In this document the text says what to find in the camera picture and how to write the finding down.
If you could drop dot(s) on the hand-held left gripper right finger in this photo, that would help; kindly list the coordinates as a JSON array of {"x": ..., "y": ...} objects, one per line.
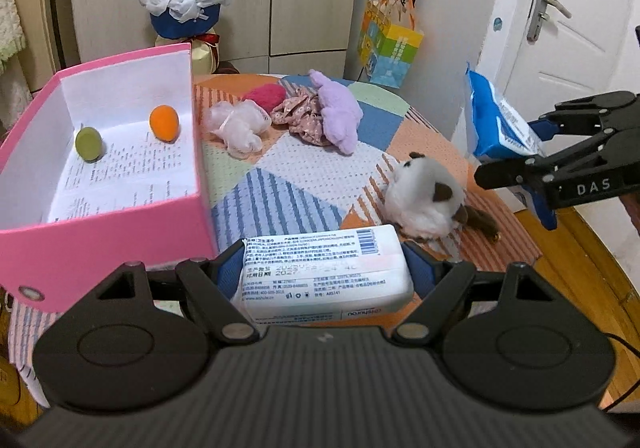
[{"x": 416, "y": 261}]

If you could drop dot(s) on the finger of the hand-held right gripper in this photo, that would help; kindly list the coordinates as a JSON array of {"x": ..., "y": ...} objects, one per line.
[
  {"x": 543, "y": 129},
  {"x": 505, "y": 174}
]

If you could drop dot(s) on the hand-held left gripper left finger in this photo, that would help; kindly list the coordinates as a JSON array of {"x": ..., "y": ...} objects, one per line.
[{"x": 227, "y": 269}]

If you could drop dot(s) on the blue tissue packet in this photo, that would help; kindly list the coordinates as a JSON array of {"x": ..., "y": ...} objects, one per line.
[{"x": 492, "y": 113}]

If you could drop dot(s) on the white brown plush cat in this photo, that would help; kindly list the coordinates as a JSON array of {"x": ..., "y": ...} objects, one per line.
[{"x": 420, "y": 198}]

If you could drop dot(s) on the white wet wipes packet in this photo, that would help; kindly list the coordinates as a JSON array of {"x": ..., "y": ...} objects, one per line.
[{"x": 320, "y": 273}]

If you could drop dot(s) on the pink cardboard box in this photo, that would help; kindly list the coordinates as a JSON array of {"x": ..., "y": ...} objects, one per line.
[{"x": 100, "y": 248}]

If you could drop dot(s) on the purple plush toy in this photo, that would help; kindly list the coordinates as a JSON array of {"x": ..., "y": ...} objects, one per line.
[{"x": 340, "y": 113}]

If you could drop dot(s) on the pink fluffy pompom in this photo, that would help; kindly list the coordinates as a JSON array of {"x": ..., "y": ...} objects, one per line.
[{"x": 265, "y": 96}]

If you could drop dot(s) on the patchwork printed tablecloth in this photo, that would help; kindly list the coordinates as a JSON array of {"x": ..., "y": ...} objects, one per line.
[{"x": 280, "y": 198}]

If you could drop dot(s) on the white door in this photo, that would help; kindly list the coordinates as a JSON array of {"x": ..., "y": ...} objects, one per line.
[{"x": 590, "y": 43}]

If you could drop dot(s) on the printed white paper sheet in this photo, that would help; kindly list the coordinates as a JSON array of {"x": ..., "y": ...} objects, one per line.
[{"x": 135, "y": 173}]

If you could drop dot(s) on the orange egg-shaped sponge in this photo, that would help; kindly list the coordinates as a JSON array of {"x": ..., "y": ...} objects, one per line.
[{"x": 164, "y": 123}]

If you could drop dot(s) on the colourful paper gift bag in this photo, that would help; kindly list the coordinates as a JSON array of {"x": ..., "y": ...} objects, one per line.
[{"x": 392, "y": 51}]

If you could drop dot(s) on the floral fabric scrunchie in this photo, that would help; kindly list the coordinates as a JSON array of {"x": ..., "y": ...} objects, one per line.
[{"x": 300, "y": 118}]

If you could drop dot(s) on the green egg-shaped sponge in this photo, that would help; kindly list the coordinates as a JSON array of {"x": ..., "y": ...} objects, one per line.
[{"x": 89, "y": 144}]

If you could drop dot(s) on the cream knitted cardigan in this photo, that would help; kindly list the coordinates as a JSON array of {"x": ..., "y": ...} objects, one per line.
[{"x": 10, "y": 23}]

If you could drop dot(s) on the round blue wall sticker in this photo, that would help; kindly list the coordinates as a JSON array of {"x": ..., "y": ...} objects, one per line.
[{"x": 497, "y": 24}]

